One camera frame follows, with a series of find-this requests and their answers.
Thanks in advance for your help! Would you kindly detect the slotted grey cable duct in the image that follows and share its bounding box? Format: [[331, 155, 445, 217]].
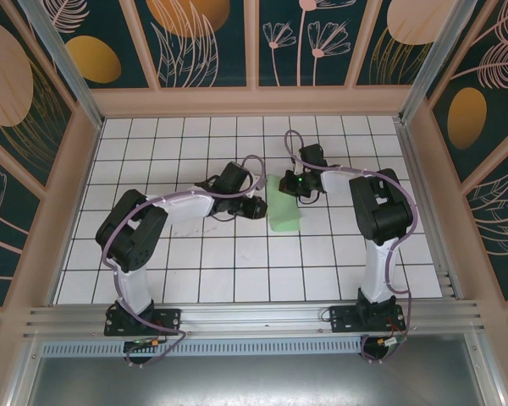
[[40, 336, 365, 358]]

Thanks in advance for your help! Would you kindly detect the green paper sheet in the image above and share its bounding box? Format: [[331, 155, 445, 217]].
[[267, 173, 302, 233]]

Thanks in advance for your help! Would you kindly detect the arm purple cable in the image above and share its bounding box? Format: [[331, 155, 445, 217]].
[[284, 129, 419, 365], [102, 155, 267, 368]]

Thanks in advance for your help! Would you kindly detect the aluminium frame post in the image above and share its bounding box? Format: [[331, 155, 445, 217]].
[[16, 0, 106, 129], [399, 0, 488, 124]]

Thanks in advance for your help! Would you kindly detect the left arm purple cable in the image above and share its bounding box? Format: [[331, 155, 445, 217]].
[[102, 155, 267, 368]]

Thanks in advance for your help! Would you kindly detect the long aluminium mounting rail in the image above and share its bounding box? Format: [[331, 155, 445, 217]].
[[23, 299, 487, 343]]

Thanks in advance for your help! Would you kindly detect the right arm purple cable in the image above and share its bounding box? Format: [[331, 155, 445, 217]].
[[284, 129, 419, 365]]

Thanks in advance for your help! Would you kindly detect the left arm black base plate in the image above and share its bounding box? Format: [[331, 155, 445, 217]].
[[103, 307, 183, 337]]

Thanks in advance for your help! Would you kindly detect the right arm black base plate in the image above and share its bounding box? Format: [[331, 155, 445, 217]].
[[329, 304, 407, 334]]

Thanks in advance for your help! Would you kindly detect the aluminium side rail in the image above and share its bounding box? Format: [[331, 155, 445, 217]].
[[394, 119, 465, 302]]

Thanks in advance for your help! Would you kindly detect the grey metal sheet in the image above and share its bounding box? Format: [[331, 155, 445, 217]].
[[23, 354, 490, 406]]

